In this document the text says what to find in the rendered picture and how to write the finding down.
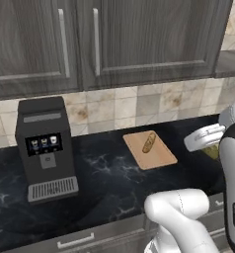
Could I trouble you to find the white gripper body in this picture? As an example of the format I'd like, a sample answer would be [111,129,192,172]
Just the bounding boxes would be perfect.
[183,123,227,153]

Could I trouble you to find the wooden cutting board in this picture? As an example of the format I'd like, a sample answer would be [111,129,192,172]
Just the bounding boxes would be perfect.
[121,129,179,172]

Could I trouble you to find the olive green object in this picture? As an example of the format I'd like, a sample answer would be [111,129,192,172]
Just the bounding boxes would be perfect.
[200,142,221,161]

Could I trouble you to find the brown baguette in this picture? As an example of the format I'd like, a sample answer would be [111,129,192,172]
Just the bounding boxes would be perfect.
[141,131,157,155]

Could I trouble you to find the grey narrow drawer front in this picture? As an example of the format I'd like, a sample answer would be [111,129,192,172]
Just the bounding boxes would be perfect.
[197,192,228,242]

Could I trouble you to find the dark grey wood cupboard door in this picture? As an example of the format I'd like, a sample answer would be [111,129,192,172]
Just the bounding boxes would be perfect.
[76,0,234,92]
[0,0,83,101]

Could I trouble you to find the grey wide drawer front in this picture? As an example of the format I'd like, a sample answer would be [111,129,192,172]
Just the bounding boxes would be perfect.
[0,213,153,253]

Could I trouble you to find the black coffee machine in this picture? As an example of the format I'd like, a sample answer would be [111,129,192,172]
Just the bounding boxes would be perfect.
[14,95,80,207]

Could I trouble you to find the silver cupboard door handle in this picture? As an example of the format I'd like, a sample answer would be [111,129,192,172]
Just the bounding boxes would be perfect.
[57,8,72,79]
[92,7,102,78]

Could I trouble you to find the silver wide drawer handle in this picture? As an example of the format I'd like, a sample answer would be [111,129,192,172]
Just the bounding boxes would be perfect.
[56,231,96,250]

